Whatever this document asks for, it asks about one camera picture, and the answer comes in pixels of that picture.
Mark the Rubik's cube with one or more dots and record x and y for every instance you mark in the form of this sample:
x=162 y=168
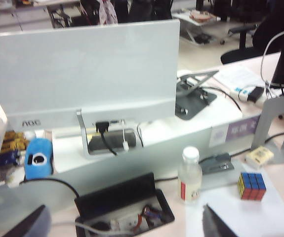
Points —
x=253 y=187

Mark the white paper sheet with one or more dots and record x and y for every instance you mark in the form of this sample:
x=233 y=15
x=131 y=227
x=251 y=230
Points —
x=267 y=217

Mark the white printed booklet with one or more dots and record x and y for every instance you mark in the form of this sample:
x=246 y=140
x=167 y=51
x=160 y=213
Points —
x=238 y=75

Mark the white monitor riser stand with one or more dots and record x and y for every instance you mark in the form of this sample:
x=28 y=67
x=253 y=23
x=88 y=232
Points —
x=161 y=158

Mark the grey stapler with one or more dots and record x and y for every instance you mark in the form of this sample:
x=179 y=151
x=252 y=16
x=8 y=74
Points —
x=215 y=164

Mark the grey metal bookend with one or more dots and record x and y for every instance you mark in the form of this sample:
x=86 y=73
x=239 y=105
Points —
x=267 y=118

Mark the blue plush toy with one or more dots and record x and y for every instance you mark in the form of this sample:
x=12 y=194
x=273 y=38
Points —
x=40 y=145

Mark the black office chair with armrests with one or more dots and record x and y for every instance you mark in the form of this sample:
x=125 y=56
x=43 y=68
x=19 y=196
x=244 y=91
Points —
x=262 y=37

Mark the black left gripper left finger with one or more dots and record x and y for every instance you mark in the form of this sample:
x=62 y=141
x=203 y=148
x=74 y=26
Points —
x=30 y=224

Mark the purple white name plate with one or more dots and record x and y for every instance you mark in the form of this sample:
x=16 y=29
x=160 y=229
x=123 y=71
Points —
x=238 y=129

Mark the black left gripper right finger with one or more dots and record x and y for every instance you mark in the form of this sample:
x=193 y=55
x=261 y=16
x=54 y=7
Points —
x=215 y=224

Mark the yellow snack packs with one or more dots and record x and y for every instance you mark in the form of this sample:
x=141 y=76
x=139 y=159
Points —
x=13 y=142

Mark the white AOC computer monitor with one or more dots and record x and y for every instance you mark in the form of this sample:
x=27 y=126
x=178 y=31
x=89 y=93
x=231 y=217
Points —
x=82 y=74

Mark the black plug adapter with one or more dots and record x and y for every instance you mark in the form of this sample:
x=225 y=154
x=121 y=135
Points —
x=255 y=93

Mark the grey metal laptop stand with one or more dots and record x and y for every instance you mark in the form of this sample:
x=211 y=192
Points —
x=191 y=106

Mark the white power adapter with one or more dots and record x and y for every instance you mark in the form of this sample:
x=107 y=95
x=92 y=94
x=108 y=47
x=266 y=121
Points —
x=241 y=92

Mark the clear C100 drink bottle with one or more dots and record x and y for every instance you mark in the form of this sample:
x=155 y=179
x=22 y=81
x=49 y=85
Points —
x=190 y=177

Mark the cream small box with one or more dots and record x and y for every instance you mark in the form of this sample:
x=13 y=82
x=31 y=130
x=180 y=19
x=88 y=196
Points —
x=259 y=156

